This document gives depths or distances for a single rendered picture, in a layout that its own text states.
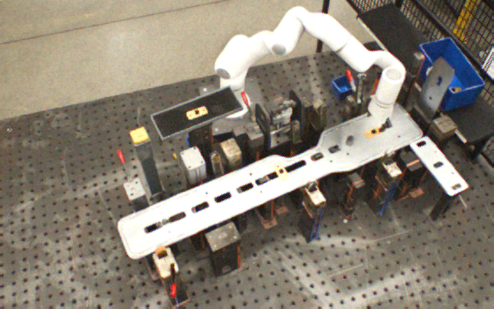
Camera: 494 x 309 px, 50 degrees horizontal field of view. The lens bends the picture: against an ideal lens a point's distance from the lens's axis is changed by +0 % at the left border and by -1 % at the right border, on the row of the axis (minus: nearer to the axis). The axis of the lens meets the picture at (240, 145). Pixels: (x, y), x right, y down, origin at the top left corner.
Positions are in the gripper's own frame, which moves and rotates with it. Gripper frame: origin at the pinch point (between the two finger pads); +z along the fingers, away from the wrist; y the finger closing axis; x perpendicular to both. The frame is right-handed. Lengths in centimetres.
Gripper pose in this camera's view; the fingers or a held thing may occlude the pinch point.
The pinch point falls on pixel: (376, 122)
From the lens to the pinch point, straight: 237.1
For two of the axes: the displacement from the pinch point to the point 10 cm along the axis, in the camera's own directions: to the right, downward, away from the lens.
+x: 9.0, -3.7, 2.4
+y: 4.4, 7.5, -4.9
